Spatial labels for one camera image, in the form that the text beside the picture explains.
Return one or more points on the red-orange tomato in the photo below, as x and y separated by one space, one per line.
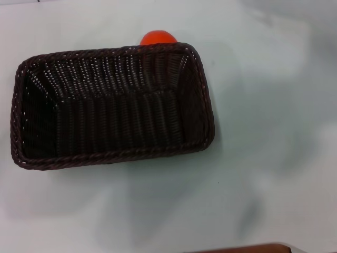
158 38

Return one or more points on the black woven rectangular basket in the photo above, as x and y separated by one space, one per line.
113 116

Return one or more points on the brown rounded robot base edge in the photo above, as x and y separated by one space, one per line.
247 249

